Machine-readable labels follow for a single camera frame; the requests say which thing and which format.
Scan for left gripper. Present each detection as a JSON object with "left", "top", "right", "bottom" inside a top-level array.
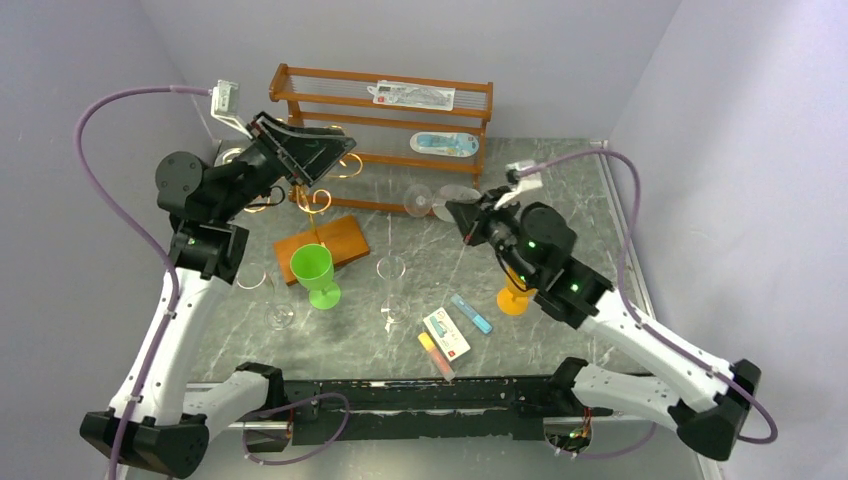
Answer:
[{"left": 219, "top": 113, "right": 360, "bottom": 222}]

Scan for clear wine glass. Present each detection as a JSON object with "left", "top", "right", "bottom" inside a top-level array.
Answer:
[
  {"left": 235, "top": 263, "right": 295, "bottom": 331},
  {"left": 403, "top": 184, "right": 481, "bottom": 223},
  {"left": 214, "top": 147, "right": 245, "bottom": 167}
]

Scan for clear champagne flute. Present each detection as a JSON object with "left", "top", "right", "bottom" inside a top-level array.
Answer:
[{"left": 376, "top": 254, "right": 410, "bottom": 325}]

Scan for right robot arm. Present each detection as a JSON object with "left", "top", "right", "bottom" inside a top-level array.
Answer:
[{"left": 445, "top": 188, "right": 761, "bottom": 461}]

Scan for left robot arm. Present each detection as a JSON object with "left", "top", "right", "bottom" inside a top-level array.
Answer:
[{"left": 80, "top": 113, "right": 355, "bottom": 479}]

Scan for blue packaged item lower shelf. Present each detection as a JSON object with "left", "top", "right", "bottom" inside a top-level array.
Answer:
[{"left": 409, "top": 132, "right": 480, "bottom": 158}]

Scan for wooden two-tier shelf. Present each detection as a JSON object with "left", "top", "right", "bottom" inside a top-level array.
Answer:
[{"left": 269, "top": 63, "right": 494, "bottom": 187}]

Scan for orange plastic goblet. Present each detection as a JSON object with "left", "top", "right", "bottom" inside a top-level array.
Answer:
[{"left": 496, "top": 269, "right": 536, "bottom": 316}]

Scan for packaged item top shelf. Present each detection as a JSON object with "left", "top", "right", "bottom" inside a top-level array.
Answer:
[{"left": 366, "top": 80, "right": 456, "bottom": 111}]

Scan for green plastic goblet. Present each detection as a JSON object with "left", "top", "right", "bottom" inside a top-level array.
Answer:
[{"left": 290, "top": 244, "right": 342, "bottom": 310}]

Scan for blue marker pen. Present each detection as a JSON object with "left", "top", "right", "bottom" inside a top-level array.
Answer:
[{"left": 451, "top": 294, "right": 493, "bottom": 335}]

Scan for small white teal box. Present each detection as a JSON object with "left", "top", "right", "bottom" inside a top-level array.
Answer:
[{"left": 423, "top": 307, "right": 471, "bottom": 362}]

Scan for yellow pink marker pen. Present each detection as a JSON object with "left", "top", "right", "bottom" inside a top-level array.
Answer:
[{"left": 417, "top": 332, "right": 456, "bottom": 382}]

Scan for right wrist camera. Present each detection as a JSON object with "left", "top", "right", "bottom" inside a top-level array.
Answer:
[{"left": 494, "top": 160, "right": 543, "bottom": 210}]

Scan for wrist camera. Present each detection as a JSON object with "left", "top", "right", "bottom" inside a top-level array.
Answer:
[
  {"left": 210, "top": 79, "right": 254, "bottom": 140},
  {"left": 494, "top": 160, "right": 543, "bottom": 210}
]

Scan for gold wire wine glass rack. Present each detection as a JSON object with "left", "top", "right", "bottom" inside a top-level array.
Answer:
[{"left": 244, "top": 185, "right": 371, "bottom": 286}]

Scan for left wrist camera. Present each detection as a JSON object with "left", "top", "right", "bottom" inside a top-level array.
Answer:
[{"left": 210, "top": 79, "right": 254, "bottom": 140}]

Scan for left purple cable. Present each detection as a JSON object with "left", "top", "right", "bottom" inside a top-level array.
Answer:
[{"left": 74, "top": 84, "right": 213, "bottom": 480}]

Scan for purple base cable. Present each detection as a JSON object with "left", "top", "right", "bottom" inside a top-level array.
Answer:
[{"left": 241, "top": 392, "right": 353, "bottom": 466}]

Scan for black base frame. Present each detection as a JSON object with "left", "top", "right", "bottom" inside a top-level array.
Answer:
[{"left": 243, "top": 357, "right": 588, "bottom": 445}]

